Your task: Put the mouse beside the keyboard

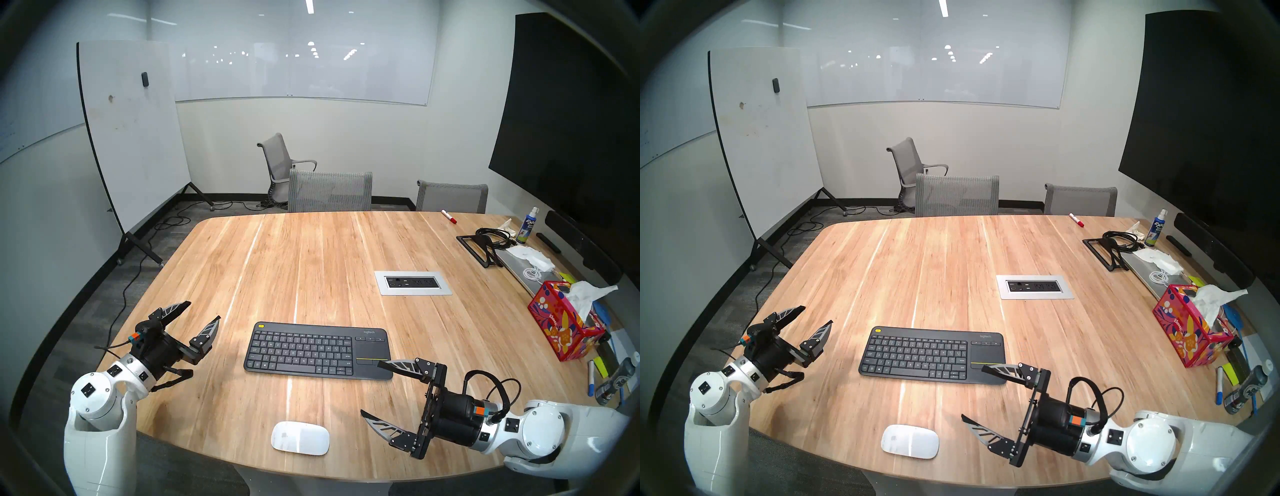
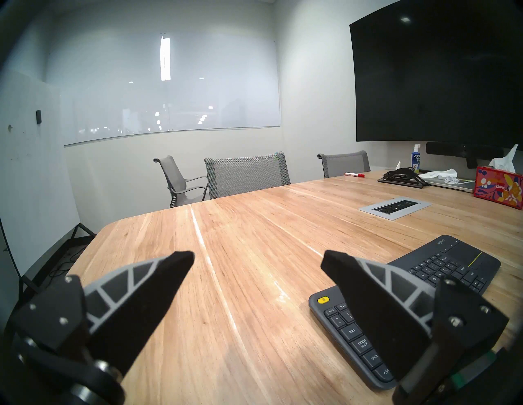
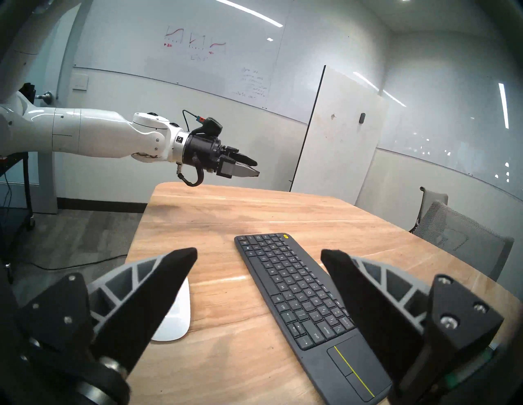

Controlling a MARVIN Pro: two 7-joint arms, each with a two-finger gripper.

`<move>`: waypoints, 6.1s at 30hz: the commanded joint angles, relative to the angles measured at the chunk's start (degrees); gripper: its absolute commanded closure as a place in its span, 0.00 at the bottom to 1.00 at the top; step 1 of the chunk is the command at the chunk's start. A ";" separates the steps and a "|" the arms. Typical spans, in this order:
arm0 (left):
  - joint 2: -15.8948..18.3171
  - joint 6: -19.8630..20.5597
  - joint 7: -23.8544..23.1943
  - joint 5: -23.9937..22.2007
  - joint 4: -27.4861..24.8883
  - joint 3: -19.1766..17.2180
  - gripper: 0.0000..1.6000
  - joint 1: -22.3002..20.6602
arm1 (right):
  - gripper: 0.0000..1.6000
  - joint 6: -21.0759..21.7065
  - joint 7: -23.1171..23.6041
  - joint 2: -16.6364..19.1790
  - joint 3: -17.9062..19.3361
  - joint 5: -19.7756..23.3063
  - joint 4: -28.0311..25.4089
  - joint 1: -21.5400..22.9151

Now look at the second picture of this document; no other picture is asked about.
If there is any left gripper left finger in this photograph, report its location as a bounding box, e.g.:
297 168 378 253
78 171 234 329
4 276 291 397
10 250 195 405

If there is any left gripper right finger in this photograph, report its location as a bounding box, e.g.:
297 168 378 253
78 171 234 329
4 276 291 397
320 250 510 405

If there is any dark grey touchpad keyboard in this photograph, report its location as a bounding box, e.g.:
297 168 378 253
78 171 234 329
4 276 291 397
308 235 501 390

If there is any silver table power outlet box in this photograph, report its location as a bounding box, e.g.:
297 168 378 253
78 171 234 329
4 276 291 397
359 196 432 221

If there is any black laptop stand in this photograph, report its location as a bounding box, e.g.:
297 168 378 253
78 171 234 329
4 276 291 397
377 176 425 189

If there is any grey armrest office chair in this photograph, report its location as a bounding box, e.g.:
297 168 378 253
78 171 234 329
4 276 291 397
153 155 209 208

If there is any silver closed laptop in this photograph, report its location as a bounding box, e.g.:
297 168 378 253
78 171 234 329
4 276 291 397
423 176 476 193

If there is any grey mesh office chair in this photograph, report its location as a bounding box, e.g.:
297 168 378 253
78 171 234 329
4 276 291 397
204 151 291 200
317 150 371 178

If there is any red floral tissue box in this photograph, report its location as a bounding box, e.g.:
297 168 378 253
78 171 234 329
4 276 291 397
473 166 523 210

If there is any black video conference bar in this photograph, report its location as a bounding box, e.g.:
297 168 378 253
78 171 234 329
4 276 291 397
425 141 507 169

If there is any white mobile whiteboard on stand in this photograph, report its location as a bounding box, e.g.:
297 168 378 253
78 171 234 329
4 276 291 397
0 71 96 294

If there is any large white facial tissue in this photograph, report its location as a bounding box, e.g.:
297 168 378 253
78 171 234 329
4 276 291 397
488 144 519 174

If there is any glass wall whiteboard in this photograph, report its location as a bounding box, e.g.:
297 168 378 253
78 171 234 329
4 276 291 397
63 32 282 147

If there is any large black wall television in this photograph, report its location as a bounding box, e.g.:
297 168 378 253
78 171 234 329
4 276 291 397
349 0 523 148

